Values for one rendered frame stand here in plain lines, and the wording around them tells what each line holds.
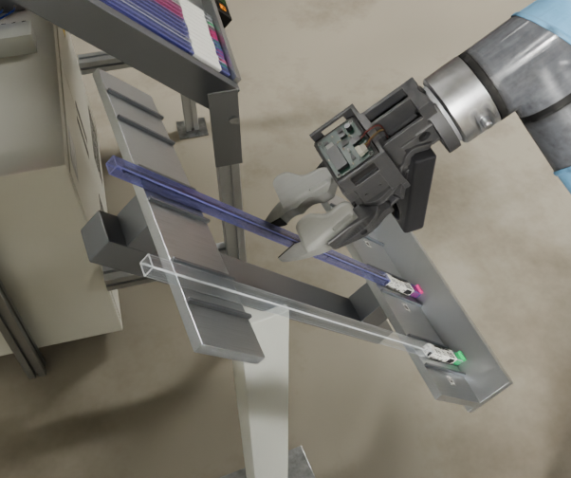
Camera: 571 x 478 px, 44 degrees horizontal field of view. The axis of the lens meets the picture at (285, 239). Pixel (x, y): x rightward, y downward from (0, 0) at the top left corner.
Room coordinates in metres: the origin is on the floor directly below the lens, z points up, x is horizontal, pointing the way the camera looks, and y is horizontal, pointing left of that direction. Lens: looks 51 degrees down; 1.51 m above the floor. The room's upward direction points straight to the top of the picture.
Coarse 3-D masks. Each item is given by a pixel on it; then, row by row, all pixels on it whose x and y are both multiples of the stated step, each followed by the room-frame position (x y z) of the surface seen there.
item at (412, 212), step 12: (420, 156) 0.49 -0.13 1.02; (432, 156) 0.49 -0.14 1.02; (408, 168) 0.49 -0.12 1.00; (420, 168) 0.48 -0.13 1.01; (432, 168) 0.49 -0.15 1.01; (408, 180) 0.49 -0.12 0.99; (420, 180) 0.49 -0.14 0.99; (432, 180) 0.49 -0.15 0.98; (408, 192) 0.49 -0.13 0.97; (420, 192) 0.49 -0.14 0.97; (396, 204) 0.50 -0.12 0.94; (408, 204) 0.48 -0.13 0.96; (420, 204) 0.49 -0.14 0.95; (396, 216) 0.49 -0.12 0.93; (408, 216) 0.48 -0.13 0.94; (420, 216) 0.49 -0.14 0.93; (408, 228) 0.48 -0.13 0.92; (420, 228) 0.49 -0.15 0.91
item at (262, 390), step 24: (264, 312) 0.43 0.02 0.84; (264, 336) 0.42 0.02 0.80; (288, 336) 0.43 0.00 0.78; (264, 360) 0.42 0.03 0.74; (240, 384) 0.43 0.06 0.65; (264, 384) 0.42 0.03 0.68; (240, 408) 0.45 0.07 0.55; (264, 408) 0.42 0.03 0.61; (264, 432) 0.42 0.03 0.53; (264, 456) 0.42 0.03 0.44; (288, 456) 0.58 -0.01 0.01
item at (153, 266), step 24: (144, 264) 0.30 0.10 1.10; (168, 264) 0.31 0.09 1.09; (192, 288) 0.31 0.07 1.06; (216, 288) 0.31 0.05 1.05; (240, 288) 0.33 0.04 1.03; (288, 312) 0.34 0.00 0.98; (312, 312) 0.35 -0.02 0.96; (360, 336) 0.37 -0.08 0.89; (384, 336) 0.38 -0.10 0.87; (456, 360) 0.42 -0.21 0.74
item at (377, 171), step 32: (416, 96) 0.50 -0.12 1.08; (320, 128) 0.51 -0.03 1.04; (352, 128) 0.50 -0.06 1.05; (384, 128) 0.50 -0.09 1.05; (416, 128) 0.49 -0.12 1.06; (448, 128) 0.49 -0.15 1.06; (352, 160) 0.46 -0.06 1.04; (384, 160) 0.46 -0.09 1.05; (352, 192) 0.45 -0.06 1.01; (384, 192) 0.46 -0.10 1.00
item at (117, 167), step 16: (112, 160) 0.41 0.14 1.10; (128, 176) 0.40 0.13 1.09; (144, 176) 0.41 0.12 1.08; (160, 176) 0.42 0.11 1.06; (160, 192) 0.41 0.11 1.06; (176, 192) 0.41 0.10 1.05; (192, 192) 0.43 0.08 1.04; (208, 208) 0.42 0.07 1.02; (224, 208) 0.43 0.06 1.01; (240, 224) 0.44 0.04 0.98; (256, 224) 0.44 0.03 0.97; (272, 224) 0.46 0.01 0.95; (272, 240) 0.45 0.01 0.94; (288, 240) 0.45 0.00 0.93; (320, 256) 0.47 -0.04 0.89; (336, 256) 0.48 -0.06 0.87; (352, 272) 0.48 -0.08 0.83; (368, 272) 0.49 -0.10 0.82; (384, 272) 0.52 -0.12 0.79; (416, 288) 0.53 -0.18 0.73
